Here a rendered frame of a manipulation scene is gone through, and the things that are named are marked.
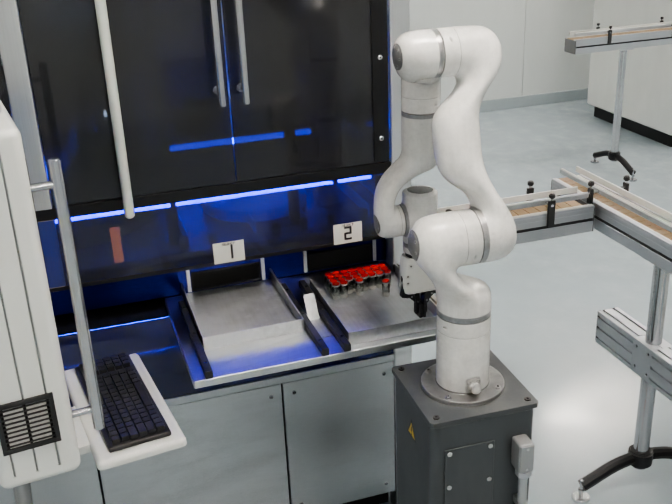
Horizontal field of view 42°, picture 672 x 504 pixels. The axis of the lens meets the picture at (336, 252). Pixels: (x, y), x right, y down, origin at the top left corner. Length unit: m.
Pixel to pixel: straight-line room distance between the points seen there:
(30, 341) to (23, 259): 0.17
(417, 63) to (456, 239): 0.37
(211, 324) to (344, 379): 0.54
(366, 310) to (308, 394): 0.43
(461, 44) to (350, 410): 1.31
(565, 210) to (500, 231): 1.06
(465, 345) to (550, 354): 2.03
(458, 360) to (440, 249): 0.28
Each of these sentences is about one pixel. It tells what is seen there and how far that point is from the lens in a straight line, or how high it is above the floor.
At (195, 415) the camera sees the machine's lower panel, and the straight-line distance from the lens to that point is 2.63.
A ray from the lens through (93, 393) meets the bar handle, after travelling 1.94.
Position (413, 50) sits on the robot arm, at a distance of 1.82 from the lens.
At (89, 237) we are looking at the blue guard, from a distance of 2.35.
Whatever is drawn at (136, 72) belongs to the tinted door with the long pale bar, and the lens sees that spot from 2.26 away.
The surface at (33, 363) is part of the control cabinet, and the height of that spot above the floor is 1.08.
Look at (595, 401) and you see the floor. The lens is 3.68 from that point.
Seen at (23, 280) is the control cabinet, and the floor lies 1.26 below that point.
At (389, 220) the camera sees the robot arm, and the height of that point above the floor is 1.20.
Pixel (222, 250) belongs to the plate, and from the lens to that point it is 2.41.
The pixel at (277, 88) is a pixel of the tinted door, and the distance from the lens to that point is 2.33.
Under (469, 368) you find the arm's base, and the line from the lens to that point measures 1.99.
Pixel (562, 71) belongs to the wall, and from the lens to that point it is 8.20.
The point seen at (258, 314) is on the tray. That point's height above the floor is 0.88.
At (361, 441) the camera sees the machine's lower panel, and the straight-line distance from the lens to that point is 2.84.
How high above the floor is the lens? 1.95
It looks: 23 degrees down
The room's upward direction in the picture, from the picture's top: 2 degrees counter-clockwise
